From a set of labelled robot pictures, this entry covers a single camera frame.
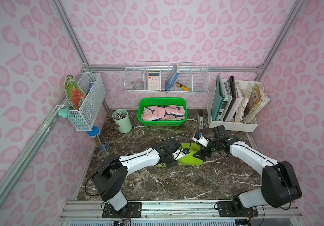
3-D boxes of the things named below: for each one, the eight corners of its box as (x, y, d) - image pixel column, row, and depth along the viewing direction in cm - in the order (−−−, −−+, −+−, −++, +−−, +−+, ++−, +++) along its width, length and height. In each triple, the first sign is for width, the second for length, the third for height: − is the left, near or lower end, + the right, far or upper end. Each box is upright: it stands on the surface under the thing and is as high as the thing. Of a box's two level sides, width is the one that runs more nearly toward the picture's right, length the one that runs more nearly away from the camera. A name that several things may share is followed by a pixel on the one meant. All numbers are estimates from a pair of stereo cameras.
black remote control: (198, 128, 110) (199, 124, 106) (197, 113, 120) (198, 109, 116) (202, 128, 109) (203, 125, 106) (201, 114, 119) (202, 110, 116)
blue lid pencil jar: (99, 149, 99) (86, 131, 83) (106, 143, 102) (95, 125, 86) (104, 152, 97) (91, 135, 81) (111, 146, 100) (100, 128, 84)
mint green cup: (118, 133, 107) (111, 117, 94) (121, 122, 114) (115, 106, 100) (130, 132, 107) (125, 117, 94) (133, 122, 114) (128, 106, 100)
